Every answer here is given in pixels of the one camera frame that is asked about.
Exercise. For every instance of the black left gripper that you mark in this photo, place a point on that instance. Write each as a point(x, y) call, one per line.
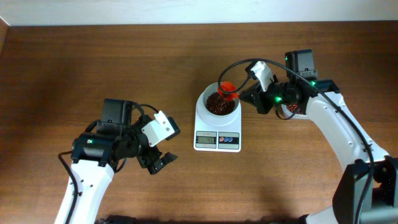
point(153, 154)

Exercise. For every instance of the white digital kitchen scale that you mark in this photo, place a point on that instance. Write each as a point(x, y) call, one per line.
point(217, 133)

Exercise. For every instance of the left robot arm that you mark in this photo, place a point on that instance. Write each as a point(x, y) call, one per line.
point(123, 131)

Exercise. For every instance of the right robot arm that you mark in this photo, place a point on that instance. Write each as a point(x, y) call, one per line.
point(367, 192)

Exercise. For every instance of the red beans in bowl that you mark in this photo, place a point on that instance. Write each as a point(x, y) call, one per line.
point(218, 105)

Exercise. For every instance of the black object at table edge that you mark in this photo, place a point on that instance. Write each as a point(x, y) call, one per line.
point(119, 219)

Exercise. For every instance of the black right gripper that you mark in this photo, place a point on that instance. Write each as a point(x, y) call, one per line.
point(259, 100)

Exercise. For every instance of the white bowl on scale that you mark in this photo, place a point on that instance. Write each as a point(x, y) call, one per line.
point(207, 92)

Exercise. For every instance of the orange measuring scoop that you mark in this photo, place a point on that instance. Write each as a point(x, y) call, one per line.
point(228, 91)

